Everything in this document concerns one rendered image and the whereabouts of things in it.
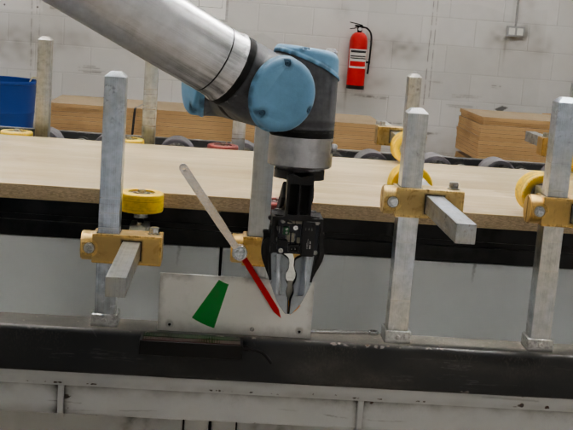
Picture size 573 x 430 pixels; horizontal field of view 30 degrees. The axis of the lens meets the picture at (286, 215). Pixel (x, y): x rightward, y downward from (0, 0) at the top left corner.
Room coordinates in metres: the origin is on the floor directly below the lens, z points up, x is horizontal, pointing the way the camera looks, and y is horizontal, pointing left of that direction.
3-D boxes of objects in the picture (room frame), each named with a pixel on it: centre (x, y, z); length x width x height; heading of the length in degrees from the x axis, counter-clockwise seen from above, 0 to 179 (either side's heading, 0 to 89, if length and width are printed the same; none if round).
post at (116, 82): (1.76, 0.29, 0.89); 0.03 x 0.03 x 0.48; 4
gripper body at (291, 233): (1.48, -0.01, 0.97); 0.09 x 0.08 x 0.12; 3
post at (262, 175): (1.78, 0.05, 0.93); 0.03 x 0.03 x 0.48; 4
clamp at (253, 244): (1.78, 0.02, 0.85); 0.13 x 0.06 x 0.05; 94
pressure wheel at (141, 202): (1.91, 0.26, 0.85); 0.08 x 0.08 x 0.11
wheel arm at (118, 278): (1.71, 0.25, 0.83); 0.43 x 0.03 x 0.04; 4
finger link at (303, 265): (1.48, -0.03, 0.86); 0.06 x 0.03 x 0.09; 3
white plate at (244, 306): (1.75, 0.07, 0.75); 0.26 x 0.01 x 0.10; 94
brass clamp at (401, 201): (1.79, -0.23, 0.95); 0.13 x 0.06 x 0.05; 94
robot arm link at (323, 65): (1.49, -0.01, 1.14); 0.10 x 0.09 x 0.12; 117
